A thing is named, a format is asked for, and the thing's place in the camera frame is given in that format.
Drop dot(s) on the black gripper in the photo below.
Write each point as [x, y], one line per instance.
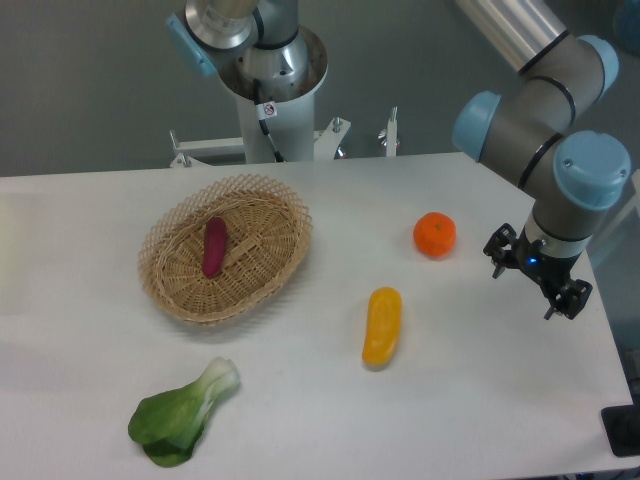
[566, 297]

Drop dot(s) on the purple sweet potato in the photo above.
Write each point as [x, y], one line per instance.
[215, 238]

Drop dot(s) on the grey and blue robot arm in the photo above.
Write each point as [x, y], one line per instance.
[574, 178]

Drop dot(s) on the woven wicker basket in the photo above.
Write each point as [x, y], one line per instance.
[269, 234]

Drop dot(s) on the orange tangerine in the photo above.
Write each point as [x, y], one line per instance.
[435, 234]

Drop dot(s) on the yellow bell pepper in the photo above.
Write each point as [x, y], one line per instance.
[383, 327]

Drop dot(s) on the black device at table edge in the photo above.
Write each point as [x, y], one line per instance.
[622, 429]

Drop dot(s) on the green bok choy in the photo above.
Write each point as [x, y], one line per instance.
[168, 425]

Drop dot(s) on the white clamp bracket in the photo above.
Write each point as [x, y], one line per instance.
[388, 138]

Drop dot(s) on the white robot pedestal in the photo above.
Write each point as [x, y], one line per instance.
[274, 92]

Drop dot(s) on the white metal mounting frame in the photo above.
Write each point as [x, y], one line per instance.
[212, 152]

